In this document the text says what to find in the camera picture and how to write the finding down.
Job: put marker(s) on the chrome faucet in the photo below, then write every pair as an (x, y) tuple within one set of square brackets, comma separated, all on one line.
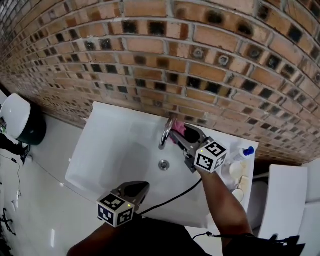
[(165, 135)]

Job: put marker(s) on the person's right forearm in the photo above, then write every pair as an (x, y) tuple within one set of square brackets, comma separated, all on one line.
[(225, 207)]

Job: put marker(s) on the dark bin with white lid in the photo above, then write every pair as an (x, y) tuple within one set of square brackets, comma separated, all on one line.
[(25, 122)]

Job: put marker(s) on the white ceramic sink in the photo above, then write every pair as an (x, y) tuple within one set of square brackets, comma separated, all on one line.
[(112, 150)]

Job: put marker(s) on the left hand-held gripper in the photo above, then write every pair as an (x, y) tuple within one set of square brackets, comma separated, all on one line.
[(115, 211)]

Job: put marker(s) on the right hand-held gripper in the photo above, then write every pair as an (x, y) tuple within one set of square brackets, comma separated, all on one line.
[(210, 157)]

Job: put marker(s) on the black body-worn box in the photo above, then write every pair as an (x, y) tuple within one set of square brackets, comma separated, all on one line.
[(287, 246)]

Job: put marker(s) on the cream white cup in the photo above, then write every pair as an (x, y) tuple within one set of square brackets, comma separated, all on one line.
[(235, 168)]

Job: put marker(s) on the pale yellow soap bar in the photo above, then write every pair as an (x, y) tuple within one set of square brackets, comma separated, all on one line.
[(243, 182)]

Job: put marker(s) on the white panel door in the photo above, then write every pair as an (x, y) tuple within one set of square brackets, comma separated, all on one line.
[(285, 200)]

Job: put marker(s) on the person's top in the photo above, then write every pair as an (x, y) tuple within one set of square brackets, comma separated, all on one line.
[(160, 240)]

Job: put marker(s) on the white bottle with blue cap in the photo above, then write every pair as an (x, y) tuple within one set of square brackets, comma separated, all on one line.
[(241, 153)]

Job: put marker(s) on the black floor stand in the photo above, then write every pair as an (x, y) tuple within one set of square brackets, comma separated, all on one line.
[(12, 148)]

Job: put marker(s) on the pink cloth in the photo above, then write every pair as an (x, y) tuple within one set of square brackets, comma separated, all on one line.
[(178, 126)]

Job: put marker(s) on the person's left forearm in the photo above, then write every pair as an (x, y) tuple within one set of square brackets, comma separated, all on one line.
[(90, 241)]

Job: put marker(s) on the chrome sink drain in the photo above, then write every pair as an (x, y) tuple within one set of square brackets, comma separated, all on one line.
[(163, 165)]

